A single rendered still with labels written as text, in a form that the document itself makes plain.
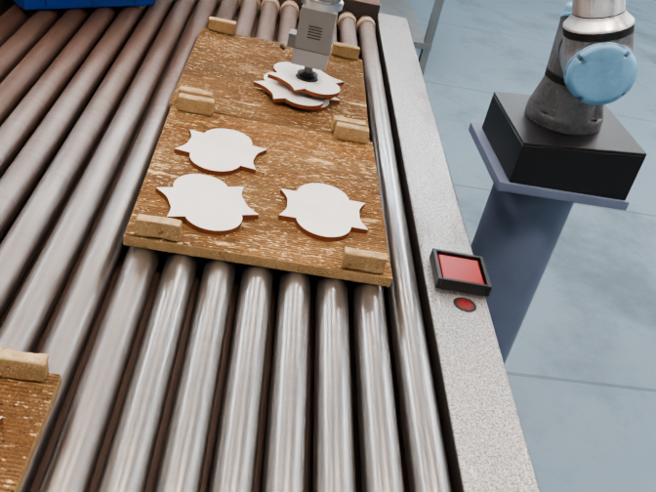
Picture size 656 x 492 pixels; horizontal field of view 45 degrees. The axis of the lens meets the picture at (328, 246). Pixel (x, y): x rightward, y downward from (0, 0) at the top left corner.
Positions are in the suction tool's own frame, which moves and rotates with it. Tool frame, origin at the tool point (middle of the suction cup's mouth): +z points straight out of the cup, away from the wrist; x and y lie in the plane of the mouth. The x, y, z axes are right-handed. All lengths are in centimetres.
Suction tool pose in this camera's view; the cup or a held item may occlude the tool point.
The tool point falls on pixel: (306, 83)
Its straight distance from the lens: 152.3
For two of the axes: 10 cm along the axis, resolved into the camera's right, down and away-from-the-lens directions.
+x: 9.8, 2.2, 0.3
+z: -2.0, 8.2, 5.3
